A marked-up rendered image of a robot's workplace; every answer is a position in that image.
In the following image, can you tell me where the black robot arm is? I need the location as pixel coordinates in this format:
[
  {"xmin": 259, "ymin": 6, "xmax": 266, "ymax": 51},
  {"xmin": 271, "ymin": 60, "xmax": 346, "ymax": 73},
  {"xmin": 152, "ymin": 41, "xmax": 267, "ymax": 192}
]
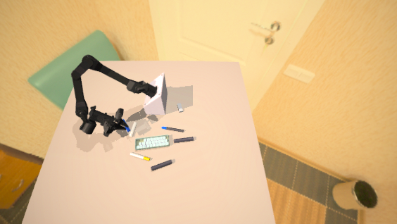
[{"xmin": 71, "ymin": 55, "xmax": 157, "ymax": 135}]

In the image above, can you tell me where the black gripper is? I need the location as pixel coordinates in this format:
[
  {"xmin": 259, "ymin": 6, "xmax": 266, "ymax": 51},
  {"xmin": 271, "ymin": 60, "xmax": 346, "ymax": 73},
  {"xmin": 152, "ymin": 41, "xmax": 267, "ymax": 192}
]
[{"xmin": 100, "ymin": 108, "xmax": 129, "ymax": 137}]

